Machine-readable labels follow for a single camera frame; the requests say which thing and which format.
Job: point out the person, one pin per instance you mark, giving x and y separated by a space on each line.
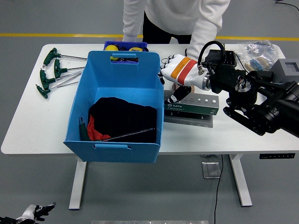
177 14

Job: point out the green grey wrench holder stand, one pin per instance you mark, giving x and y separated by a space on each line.
194 109

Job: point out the yellow ball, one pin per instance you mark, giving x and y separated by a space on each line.
111 48

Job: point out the white table leg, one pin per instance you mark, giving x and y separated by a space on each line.
78 184
240 184

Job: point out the yellow tape measure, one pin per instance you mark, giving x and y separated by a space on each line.
135 49

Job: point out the black cloth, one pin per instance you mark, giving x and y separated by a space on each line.
123 116

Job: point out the black plastic tray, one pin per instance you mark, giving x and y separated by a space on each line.
230 58

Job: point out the black power adapter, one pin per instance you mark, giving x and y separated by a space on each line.
265 75

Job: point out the red cloth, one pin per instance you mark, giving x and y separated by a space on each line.
93 131

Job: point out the person's right forearm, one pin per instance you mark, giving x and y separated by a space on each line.
132 28

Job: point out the clear plastic parts bags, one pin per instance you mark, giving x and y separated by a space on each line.
257 47

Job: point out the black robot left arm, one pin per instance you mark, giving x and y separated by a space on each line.
7 220

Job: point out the metal floor plate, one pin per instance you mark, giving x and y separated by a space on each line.
211 170

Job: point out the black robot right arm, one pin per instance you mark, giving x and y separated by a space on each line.
268 109

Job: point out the large light blue plastic box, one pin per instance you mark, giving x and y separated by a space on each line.
121 74

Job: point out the small dark blue bin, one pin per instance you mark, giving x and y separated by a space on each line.
137 44

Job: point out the grey foam box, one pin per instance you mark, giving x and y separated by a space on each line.
280 67

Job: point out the black table control panel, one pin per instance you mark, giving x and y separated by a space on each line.
275 156

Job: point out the resistor tape strip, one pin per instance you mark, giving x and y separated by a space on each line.
259 64

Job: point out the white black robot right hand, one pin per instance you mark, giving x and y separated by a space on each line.
182 70

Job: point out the person's right hand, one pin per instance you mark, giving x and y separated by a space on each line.
119 39

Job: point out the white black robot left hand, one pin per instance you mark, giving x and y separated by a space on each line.
29 211

